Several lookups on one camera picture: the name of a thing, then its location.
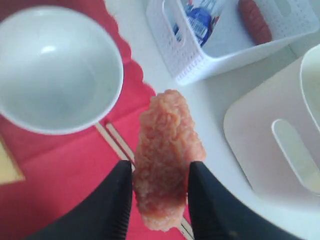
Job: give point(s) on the yellow cheese wedge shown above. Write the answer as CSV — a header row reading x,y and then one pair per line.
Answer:
x,y
10,171

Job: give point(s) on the blue white milk carton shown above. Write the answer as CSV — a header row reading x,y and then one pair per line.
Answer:
x,y
202,16

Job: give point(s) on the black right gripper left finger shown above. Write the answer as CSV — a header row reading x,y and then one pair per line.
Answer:
x,y
103,215

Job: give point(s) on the fried chicken nugget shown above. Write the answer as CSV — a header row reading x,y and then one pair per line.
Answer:
x,y
167,144

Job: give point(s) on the cream plastic bin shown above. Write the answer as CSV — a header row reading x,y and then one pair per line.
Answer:
x,y
274,132

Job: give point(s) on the red scalloped placemat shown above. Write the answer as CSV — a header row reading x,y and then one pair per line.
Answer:
x,y
61,171

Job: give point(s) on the white ceramic bowl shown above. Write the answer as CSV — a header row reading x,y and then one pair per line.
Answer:
x,y
60,71

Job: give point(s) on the white perforated plastic basket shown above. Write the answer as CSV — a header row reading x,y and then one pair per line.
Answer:
x,y
229,46

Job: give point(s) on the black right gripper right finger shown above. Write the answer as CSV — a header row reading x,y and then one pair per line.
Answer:
x,y
217,215

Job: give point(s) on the lower wooden chopstick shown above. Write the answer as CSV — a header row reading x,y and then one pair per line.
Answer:
x,y
107,140

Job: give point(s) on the red sausage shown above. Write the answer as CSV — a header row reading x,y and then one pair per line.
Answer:
x,y
254,22

